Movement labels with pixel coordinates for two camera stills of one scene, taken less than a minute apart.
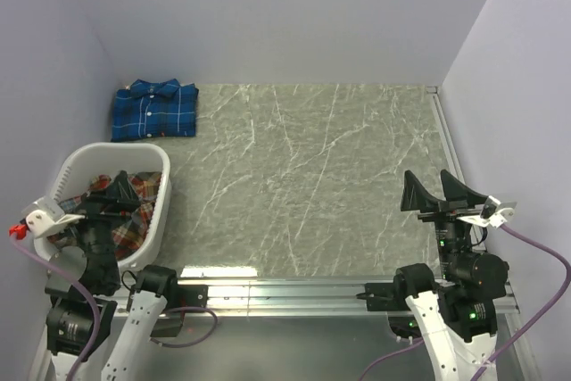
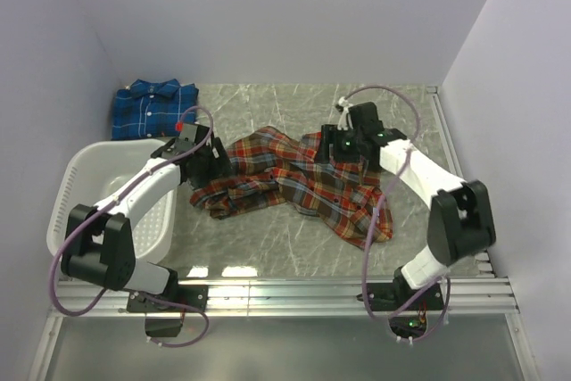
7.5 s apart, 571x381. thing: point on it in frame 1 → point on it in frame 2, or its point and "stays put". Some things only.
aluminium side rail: x=454 y=153 stays put
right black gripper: x=414 y=194 → x=331 y=135
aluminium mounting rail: x=304 y=297 stays put
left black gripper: x=119 y=198 → x=220 y=165
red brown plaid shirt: x=129 y=234 → x=276 y=168
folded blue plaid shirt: x=153 y=110 stays put
